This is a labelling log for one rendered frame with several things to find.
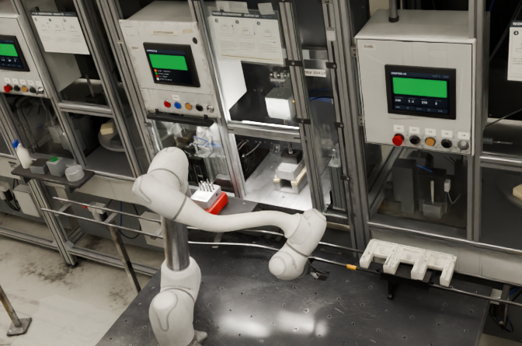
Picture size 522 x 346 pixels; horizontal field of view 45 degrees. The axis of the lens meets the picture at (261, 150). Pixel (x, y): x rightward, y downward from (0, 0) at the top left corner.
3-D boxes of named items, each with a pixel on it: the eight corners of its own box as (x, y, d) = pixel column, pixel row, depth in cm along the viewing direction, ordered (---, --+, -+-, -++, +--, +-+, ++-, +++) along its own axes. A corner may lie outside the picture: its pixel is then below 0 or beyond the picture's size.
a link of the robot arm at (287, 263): (297, 285, 243) (314, 256, 242) (280, 286, 229) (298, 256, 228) (276, 269, 248) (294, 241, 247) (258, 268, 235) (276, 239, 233)
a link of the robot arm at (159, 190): (183, 205, 221) (191, 182, 232) (137, 180, 217) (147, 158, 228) (166, 228, 228) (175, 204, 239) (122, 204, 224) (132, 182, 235)
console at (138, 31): (142, 113, 301) (114, 22, 276) (175, 84, 321) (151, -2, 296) (217, 121, 281) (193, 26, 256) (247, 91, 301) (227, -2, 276)
